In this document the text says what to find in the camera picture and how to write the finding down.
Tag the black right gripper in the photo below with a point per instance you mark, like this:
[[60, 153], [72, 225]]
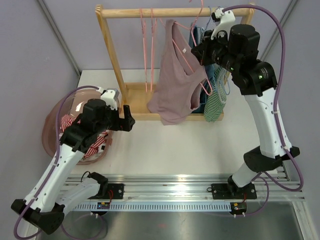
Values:
[[202, 51]]

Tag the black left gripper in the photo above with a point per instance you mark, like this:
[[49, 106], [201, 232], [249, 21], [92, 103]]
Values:
[[124, 124]]

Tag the mauve pink tank top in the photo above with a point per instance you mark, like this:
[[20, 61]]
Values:
[[181, 77]]

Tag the red white striped tank top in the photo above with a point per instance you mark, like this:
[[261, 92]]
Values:
[[96, 149]]

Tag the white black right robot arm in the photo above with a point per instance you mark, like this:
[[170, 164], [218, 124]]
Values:
[[236, 51]]

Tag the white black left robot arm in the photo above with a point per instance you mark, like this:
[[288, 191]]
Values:
[[45, 207]]

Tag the blue tank top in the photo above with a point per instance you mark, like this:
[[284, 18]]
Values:
[[198, 33]]

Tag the green white striped tank top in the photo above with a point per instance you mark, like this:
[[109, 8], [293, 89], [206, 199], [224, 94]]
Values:
[[213, 96]]

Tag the wooden clothes rack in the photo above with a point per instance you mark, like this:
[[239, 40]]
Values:
[[137, 94]]

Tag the pink translucent plastic basket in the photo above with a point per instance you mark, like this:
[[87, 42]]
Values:
[[73, 106]]

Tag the blue wire hanger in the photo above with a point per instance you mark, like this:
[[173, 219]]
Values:
[[225, 82], [208, 17]]

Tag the slotted white cable duct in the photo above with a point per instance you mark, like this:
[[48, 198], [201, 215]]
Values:
[[153, 206]]

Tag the aluminium frame post right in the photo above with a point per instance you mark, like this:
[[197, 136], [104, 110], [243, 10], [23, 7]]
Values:
[[270, 40]]

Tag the aluminium frame post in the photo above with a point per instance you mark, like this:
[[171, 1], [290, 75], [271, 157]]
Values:
[[57, 33], [270, 40]]

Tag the aluminium frame post left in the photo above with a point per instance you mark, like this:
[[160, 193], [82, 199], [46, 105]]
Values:
[[57, 33]]

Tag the aluminium mounting rail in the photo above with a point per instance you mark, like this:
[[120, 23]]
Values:
[[184, 188]]

